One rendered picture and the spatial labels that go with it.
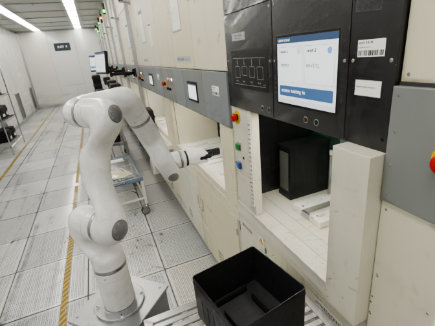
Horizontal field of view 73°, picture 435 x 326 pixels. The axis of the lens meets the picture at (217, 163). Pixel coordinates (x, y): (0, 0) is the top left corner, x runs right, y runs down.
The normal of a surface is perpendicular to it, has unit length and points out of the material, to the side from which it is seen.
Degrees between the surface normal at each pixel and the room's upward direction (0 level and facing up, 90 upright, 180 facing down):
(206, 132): 90
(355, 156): 90
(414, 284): 90
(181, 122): 90
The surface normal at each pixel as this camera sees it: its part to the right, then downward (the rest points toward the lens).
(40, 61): 0.38, 0.30
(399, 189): -0.92, 0.22
